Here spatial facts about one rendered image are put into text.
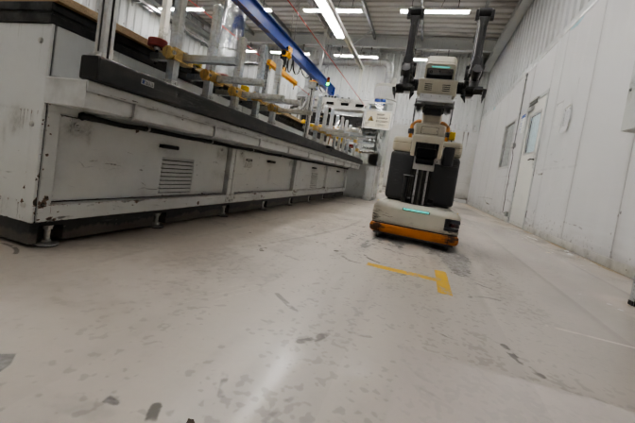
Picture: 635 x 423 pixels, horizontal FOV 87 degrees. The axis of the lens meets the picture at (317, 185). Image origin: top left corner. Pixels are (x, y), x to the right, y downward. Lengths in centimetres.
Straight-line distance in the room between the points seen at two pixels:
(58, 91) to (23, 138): 23
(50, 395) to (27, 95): 107
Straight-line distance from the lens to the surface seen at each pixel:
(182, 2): 169
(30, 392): 83
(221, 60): 153
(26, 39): 165
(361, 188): 618
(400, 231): 252
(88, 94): 137
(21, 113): 161
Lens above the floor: 45
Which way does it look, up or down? 3 degrees down
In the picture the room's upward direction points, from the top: 9 degrees clockwise
